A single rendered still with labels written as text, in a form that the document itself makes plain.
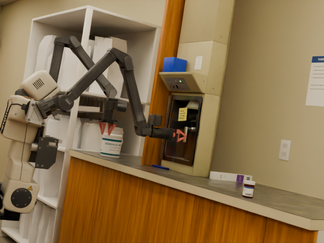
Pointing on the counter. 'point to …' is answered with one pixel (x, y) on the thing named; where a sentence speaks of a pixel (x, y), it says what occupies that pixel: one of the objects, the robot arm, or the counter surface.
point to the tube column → (207, 21)
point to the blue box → (174, 65)
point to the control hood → (200, 87)
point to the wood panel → (155, 158)
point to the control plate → (177, 84)
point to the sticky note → (182, 114)
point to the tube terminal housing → (210, 128)
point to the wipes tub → (111, 145)
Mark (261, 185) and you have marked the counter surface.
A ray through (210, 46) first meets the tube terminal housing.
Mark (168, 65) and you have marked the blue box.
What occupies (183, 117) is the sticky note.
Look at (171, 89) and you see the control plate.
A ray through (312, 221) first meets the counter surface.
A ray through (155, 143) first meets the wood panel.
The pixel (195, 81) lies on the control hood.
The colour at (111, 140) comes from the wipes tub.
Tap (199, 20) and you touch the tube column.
